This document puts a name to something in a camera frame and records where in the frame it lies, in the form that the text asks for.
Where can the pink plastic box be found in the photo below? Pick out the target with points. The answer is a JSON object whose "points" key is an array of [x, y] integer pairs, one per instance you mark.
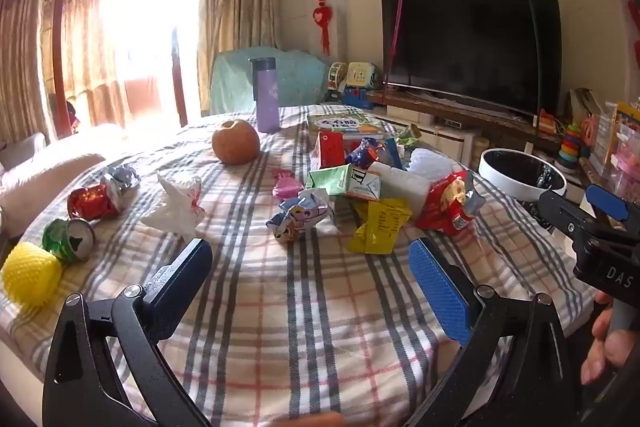
{"points": [[627, 172]]}

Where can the silver foil wrapper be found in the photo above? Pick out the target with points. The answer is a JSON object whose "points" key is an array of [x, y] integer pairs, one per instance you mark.
{"points": [[122, 177]]}

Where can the black television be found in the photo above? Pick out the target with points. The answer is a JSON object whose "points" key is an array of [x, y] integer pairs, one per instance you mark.
{"points": [[465, 42]]}

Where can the person's left hand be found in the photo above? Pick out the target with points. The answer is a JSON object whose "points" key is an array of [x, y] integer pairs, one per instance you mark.
{"points": [[322, 421]]}

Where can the sheer beige curtain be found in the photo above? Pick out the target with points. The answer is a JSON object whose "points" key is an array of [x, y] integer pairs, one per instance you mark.
{"points": [[85, 47]]}

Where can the green drink carton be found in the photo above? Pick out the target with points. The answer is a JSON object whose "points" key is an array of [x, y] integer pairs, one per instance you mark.
{"points": [[330, 181]]}

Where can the blue and orange wrapper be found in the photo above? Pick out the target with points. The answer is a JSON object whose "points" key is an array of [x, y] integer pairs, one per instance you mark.
{"points": [[367, 154]]}

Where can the yellow packet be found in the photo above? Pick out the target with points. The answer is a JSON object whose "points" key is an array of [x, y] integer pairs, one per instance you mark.
{"points": [[377, 227]]}

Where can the white tissue pack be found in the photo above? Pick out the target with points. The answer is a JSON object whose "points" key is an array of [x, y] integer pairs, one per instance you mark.
{"points": [[400, 187]]}

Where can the clear plastic drawer organizer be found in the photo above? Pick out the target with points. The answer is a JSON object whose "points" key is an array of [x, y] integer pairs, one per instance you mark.
{"points": [[604, 139]]}

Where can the red snack packet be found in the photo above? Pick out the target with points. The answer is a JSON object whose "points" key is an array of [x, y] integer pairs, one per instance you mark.
{"points": [[445, 207]]}

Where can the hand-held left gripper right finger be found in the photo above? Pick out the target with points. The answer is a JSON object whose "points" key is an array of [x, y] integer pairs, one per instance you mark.
{"points": [[440, 292]]}

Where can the white television cabinet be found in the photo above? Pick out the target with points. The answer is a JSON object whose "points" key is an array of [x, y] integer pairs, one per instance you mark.
{"points": [[450, 139]]}

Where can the apple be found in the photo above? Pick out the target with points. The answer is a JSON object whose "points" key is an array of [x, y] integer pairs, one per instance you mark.
{"points": [[235, 144]]}

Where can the red toy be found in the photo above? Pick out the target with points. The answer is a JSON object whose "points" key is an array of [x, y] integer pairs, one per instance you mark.
{"points": [[546, 122]]}

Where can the yellow foam fruit net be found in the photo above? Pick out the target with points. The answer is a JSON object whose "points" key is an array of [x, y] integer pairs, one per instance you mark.
{"points": [[30, 274]]}

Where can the green wrapper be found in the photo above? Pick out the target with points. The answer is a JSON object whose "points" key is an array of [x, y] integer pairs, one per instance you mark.
{"points": [[409, 137]]}

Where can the purple water bottle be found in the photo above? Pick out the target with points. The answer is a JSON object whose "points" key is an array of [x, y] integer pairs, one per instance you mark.
{"points": [[267, 102]]}

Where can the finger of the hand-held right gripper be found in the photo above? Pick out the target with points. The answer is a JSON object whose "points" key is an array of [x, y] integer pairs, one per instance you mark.
{"points": [[565, 212], [607, 202]]}

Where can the white sofa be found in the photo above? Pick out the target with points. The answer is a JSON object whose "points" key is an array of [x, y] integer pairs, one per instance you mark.
{"points": [[45, 172]]}

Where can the beige patterned curtain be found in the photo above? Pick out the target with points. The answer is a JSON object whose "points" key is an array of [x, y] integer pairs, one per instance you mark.
{"points": [[235, 17], [25, 57]]}

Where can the red and white carton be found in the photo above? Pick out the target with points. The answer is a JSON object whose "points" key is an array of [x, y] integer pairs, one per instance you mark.
{"points": [[330, 152]]}

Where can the beige paper bag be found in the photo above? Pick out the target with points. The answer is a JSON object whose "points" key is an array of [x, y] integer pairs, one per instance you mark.
{"points": [[585, 104]]}

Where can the red-brown sliding door frame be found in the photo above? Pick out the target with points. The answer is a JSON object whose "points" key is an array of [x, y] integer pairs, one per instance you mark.
{"points": [[178, 57]]}

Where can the person's right hand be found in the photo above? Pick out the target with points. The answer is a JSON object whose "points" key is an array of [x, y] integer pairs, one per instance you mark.
{"points": [[595, 357]]}

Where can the white-rimmed bin with black liner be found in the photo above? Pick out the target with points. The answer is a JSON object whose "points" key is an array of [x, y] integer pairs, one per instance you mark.
{"points": [[520, 174]]}

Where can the toy ferris wheel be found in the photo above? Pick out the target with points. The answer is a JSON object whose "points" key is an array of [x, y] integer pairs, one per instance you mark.
{"points": [[337, 76]]}

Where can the white plastic bag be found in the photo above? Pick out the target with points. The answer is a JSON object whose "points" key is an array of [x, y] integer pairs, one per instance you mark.
{"points": [[172, 207]]}

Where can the pink shiny wrapper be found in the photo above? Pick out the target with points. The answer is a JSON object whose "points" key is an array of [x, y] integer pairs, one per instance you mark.
{"points": [[286, 184]]}

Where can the blue toy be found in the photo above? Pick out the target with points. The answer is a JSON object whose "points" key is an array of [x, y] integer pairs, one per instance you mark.
{"points": [[357, 97]]}

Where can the yellow toy telephone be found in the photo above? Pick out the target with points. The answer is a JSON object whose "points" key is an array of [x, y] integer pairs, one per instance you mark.
{"points": [[361, 74]]}

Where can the red crushed can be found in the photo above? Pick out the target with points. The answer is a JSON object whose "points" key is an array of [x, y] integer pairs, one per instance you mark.
{"points": [[90, 202]]}

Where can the children's picture book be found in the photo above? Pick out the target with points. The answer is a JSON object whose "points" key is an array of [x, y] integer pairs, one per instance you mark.
{"points": [[345, 124]]}

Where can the orange plastic toy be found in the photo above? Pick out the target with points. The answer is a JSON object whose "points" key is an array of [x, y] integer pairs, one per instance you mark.
{"points": [[590, 132]]}

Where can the green crushed can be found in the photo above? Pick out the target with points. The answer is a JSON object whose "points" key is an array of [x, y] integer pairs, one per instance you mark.
{"points": [[60, 242]]}

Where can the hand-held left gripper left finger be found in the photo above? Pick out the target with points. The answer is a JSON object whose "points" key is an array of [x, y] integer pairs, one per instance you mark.
{"points": [[180, 287]]}

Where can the white foam fruit net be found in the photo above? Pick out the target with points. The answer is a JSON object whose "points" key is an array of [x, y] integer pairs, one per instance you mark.
{"points": [[430, 162]]}

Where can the teal covered furniture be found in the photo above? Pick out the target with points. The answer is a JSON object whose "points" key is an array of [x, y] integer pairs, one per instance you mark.
{"points": [[295, 77]]}

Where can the pink stick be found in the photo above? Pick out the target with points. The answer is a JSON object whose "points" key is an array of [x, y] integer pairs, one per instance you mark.
{"points": [[396, 22]]}

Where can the set-top box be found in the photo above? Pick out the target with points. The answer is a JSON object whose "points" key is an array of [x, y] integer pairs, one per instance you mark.
{"points": [[448, 122]]}

